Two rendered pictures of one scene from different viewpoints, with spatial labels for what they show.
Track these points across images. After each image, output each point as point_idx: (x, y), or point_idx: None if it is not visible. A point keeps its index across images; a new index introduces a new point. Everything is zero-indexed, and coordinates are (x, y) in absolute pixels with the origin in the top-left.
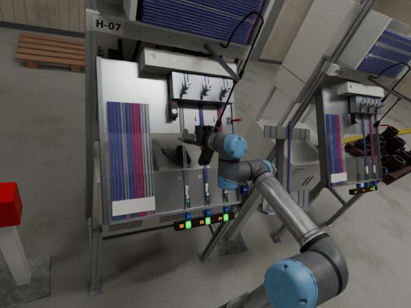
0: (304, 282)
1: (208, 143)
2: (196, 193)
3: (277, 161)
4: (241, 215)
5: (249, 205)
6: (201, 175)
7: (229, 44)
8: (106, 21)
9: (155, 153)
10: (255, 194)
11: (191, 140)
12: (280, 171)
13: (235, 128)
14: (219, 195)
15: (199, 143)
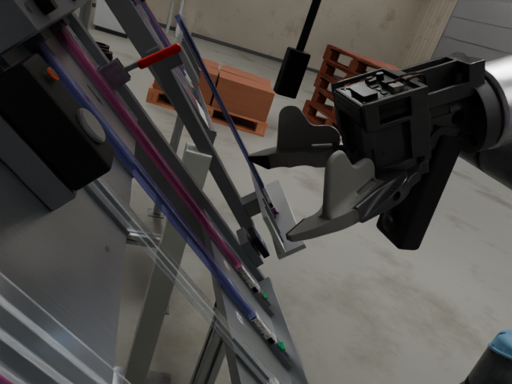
0: None
1: (510, 128)
2: (273, 368)
3: (200, 136)
4: (150, 326)
5: (164, 286)
6: (236, 310)
7: None
8: None
9: None
10: (174, 250)
11: (387, 184)
12: (216, 153)
13: (134, 97)
14: (260, 310)
15: (421, 169)
